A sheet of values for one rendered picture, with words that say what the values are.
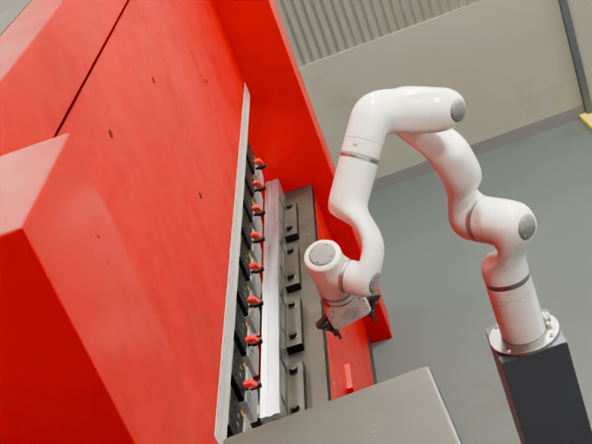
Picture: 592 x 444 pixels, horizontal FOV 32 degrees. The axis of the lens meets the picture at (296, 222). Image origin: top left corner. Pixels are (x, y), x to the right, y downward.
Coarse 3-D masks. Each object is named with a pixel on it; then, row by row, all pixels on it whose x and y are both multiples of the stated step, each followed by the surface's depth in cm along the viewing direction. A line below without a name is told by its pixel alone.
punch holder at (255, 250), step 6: (246, 216) 331; (246, 222) 327; (246, 228) 324; (246, 234) 320; (246, 240) 320; (252, 246) 324; (258, 246) 333; (252, 252) 322; (258, 252) 330; (258, 258) 326
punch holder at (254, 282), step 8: (240, 240) 309; (240, 248) 305; (240, 256) 301; (248, 256) 313; (240, 264) 301; (248, 272) 305; (248, 280) 303; (256, 280) 312; (256, 288) 308; (256, 296) 306
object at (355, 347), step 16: (320, 208) 451; (320, 224) 431; (352, 336) 418; (336, 352) 353; (352, 352) 400; (368, 352) 457; (336, 368) 341; (352, 368) 384; (368, 368) 437; (336, 384) 329; (368, 384) 418
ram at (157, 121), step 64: (128, 0) 266; (192, 0) 363; (128, 64) 243; (192, 64) 324; (64, 128) 183; (128, 128) 225; (192, 128) 293; (128, 192) 209; (192, 192) 267; (192, 256) 245; (192, 320) 226; (192, 384) 210
